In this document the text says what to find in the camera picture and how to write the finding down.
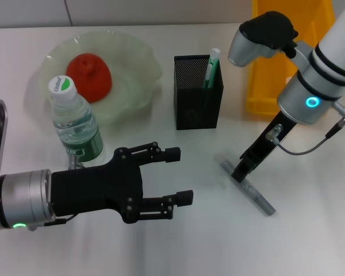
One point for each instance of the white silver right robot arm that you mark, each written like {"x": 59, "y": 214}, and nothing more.
{"x": 327, "y": 57}

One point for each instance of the red-orange orange fruit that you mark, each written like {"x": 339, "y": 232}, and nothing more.
{"x": 92, "y": 77}

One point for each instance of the green utility knife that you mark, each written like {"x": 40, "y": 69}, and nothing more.
{"x": 211, "y": 69}

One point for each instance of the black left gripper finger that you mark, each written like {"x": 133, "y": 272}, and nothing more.
{"x": 166, "y": 204}
{"x": 155, "y": 153}

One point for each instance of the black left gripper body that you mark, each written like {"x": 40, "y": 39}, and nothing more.
{"x": 97, "y": 189}

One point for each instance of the grey marker pen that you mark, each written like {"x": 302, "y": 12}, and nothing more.
{"x": 258, "y": 197}

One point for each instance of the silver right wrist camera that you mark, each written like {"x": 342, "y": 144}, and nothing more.
{"x": 256, "y": 37}

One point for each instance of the green glass fruit plate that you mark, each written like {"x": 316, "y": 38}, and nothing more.
{"x": 132, "y": 80}

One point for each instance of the yellow plastic bin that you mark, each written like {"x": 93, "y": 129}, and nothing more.
{"x": 261, "y": 86}

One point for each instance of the black mesh pen holder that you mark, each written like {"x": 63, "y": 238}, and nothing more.
{"x": 198, "y": 109}

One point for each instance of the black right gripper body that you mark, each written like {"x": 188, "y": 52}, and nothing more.
{"x": 270, "y": 141}

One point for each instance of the clear water bottle green label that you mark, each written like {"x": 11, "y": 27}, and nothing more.
{"x": 74, "y": 120}

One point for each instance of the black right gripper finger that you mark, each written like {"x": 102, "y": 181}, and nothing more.
{"x": 252, "y": 167}
{"x": 239, "y": 172}

